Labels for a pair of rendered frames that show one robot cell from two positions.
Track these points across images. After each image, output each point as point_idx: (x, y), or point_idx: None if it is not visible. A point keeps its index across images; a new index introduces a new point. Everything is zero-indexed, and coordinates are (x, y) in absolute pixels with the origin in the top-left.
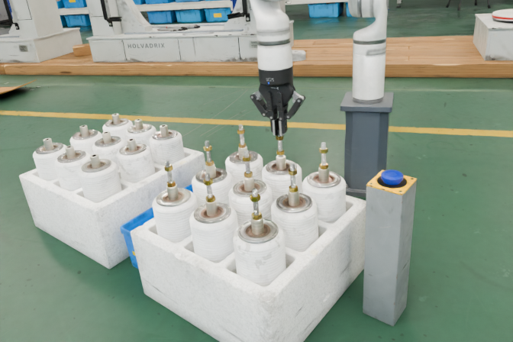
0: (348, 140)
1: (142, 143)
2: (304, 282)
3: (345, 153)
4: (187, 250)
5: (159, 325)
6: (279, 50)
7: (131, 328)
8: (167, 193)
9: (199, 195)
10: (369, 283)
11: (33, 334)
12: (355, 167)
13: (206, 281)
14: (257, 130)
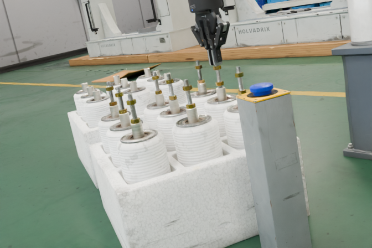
0: (346, 89)
1: (155, 90)
2: (176, 194)
3: (347, 107)
4: (108, 158)
5: (93, 228)
6: None
7: (75, 227)
8: None
9: (145, 120)
10: (258, 214)
11: (20, 219)
12: (356, 122)
13: (106, 182)
14: (311, 99)
